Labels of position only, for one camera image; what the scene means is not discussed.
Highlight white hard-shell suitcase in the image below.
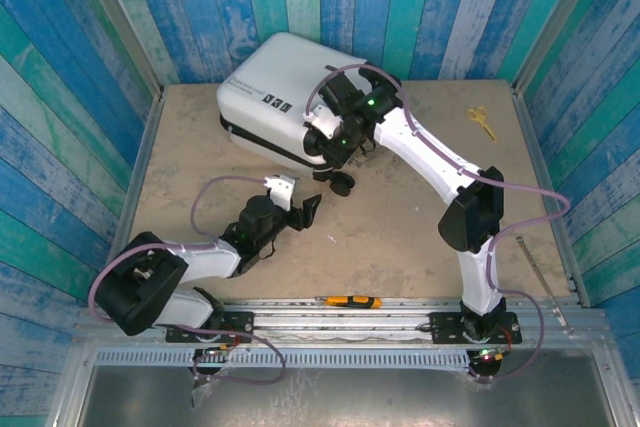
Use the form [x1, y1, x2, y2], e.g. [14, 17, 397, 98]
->
[215, 31, 384, 197]

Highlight orange and black utility knife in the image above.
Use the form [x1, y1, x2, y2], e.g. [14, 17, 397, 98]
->
[315, 295, 383, 310]

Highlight yellow scissors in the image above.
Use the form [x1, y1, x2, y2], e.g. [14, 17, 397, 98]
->
[466, 106, 499, 143]

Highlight grey metal sheet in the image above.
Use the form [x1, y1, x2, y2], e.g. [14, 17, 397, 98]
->
[74, 364, 619, 427]

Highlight thin metal rod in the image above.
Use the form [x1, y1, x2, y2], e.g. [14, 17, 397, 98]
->
[516, 235, 571, 334]

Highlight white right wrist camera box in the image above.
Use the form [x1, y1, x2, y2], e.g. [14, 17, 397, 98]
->
[302, 105, 342, 139]

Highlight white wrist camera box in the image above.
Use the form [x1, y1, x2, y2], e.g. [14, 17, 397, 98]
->
[302, 105, 342, 139]
[263, 174, 300, 212]

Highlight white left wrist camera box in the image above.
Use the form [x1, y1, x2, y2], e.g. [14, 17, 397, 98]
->
[263, 174, 300, 212]

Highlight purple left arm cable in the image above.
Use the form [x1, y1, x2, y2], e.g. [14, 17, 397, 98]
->
[87, 175, 288, 387]

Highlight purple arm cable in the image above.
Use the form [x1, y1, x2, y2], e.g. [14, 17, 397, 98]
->
[303, 63, 571, 384]
[87, 175, 288, 387]

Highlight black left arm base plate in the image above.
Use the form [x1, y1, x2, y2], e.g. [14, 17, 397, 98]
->
[166, 312, 255, 344]

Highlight aluminium rail frame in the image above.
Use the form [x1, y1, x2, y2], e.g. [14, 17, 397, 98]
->
[74, 296, 609, 348]

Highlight slotted grey cable duct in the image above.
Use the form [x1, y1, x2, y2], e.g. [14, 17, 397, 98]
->
[94, 349, 471, 368]

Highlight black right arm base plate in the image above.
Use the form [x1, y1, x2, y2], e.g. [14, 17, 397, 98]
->
[429, 312, 524, 346]

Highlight aluminium corner post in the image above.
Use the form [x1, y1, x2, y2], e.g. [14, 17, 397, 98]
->
[510, 0, 615, 94]
[69, 0, 165, 101]

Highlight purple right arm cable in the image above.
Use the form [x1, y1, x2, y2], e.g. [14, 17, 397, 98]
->
[303, 63, 571, 384]

